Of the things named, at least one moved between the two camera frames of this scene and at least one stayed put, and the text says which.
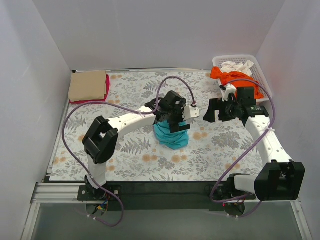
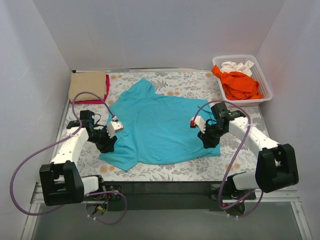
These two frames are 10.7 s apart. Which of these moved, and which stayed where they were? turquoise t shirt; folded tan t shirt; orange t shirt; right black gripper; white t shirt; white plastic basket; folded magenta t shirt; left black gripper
Moved: right black gripper; left black gripper; turquoise t shirt
Stayed: folded tan t shirt; orange t shirt; folded magenta t shirt; white plastic basket; white t shirt
